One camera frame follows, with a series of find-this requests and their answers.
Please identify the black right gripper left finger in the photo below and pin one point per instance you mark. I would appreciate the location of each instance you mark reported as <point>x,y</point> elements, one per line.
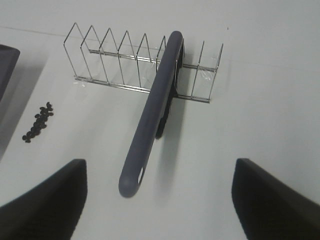
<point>50,210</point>

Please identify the metal wire rack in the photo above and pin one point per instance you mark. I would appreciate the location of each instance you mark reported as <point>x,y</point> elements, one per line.
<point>123,65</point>

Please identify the pile of coffee beans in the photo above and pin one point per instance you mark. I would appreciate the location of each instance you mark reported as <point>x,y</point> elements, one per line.
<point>40,122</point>

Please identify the grey hand brush black bristles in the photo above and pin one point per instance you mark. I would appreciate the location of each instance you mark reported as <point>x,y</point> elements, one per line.
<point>154,116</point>

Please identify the grey plastic dustpan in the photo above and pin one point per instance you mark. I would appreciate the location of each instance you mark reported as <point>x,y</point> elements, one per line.
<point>8,60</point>

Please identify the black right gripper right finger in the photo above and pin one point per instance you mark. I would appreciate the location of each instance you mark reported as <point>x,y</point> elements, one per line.
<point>268,209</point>

